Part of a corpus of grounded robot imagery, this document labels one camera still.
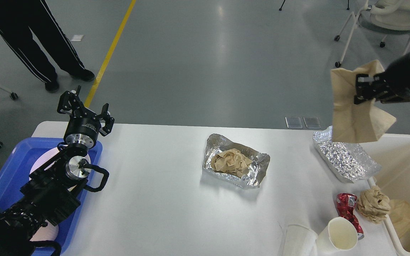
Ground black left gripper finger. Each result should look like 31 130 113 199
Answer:
96 103 115 136
57 85 88 118

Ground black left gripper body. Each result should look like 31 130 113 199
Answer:
64 116 101 149

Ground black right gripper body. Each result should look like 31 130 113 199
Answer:
381 47 410 100

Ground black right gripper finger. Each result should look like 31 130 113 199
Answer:
354 86 410 104
355 74 387 95

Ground brown paper bag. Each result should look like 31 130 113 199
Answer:
389 199 410 238
330 60 397 144

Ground clear plastic bottle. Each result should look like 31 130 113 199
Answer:
312 126 382 183

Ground aluminium foil tray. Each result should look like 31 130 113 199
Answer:
203 133 270 188

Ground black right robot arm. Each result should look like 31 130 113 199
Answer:
353 52 410 104

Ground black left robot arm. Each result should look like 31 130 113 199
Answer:
0 86 115 256

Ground white office chair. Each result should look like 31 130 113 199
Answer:
334 0 410 68

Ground right metal floor plate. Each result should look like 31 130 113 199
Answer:
303 117 322 129

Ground metal floor plate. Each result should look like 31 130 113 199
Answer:
303 117 322 129
285 117 303 129

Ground white plastic bin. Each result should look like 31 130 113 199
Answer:
361 134 410 256

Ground left metal floor plate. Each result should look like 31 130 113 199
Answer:
285 117 303 129

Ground blue plastic tray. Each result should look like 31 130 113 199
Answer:
0 137 88 256

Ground walking person black trousers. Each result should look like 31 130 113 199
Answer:
0 0 95 92

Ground crumpled brown paper ball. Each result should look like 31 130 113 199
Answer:
210 149 252 178
356 185 391 224

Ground red can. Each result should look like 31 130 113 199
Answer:
336 193 364 240

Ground white paper cup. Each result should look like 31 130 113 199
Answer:
316 217 358 254

